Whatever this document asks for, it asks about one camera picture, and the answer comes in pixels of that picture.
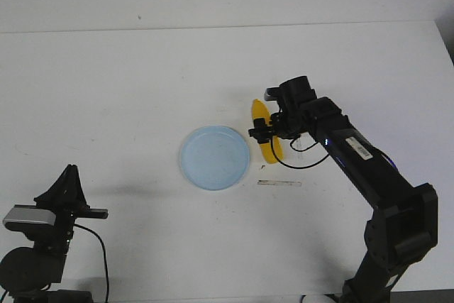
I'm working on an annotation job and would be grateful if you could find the strip of clear tape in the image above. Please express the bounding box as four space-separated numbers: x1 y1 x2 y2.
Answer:
257 180 302 187

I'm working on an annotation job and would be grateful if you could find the light blue round plate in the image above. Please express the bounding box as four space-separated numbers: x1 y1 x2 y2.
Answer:
179 126 250 191

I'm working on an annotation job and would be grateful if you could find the yellow corn cob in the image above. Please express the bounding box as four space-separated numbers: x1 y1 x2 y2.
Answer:
250 99 284 164

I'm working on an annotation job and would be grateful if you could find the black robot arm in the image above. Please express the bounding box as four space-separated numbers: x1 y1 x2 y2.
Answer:
1 165 109 302
248 76 438 302

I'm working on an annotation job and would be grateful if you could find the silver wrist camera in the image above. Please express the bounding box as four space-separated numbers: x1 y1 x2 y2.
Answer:
3 205 56 231

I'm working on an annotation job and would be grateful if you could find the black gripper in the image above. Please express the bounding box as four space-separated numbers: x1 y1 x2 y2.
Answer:
248 111 305 144
34 165 109 243

